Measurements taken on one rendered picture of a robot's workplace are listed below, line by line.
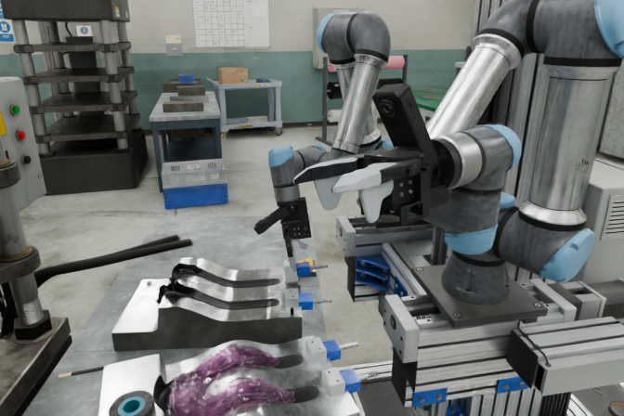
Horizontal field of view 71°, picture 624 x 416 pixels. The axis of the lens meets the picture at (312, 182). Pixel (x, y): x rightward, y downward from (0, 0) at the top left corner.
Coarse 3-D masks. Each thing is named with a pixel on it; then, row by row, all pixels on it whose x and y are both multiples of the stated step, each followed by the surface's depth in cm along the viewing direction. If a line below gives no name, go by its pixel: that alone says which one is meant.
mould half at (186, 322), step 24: (192, 264) 133; (216, 264) 138; (144, 288) 134; (216, 288) 127; (240, 288) 129; (264, 288) 129; (288, 288) 128; (144, 312) 122; (168, 312) 113; (192, 312) 113; (216, 312) 117; (240, 312) 118; (264, 312) 118; (288, 312) 117; (120, 336) 114; (144, 336) 115; (168, 336) 115; (192, 336) 116; (216, 336) 116; (240, 336) 116; (264, 336) 117; (288, 336) 117
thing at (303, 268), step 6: (288, 264) 129; (300, 264) 131; (306, 264) 131; (324, 264) 131; (288, 270) 128; (300, 270) 129; (306, 270) 129; (288, 276) 129; (294, 276) 129; (300, 276) 129; (288, 282) 129
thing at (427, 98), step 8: (416, 88) 569; (424, 88) 569; (432, 88) 569; (440, 88) 570; (448, 88) 570; (416, 96) 502; (424, 96) 502; (432, 96) 502; (440, 96) 502; (424, 104) 446; (432, 104) 446; (376, 112) 564; (424, 112) 446; (432, 112) 433; (376, 120) 568; (424, 120) 461
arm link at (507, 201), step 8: (504, 200) 91; (512, 200) 91; (504, 208) 90; (512, 208) 90; (504, 216) 89; (504, 224) 88; (496, 232) 89; (496, 240) 89; (496, 248) 89; (472, 256) 95; (480, 256) 94; (488, 256) 93; (496, 256) 92
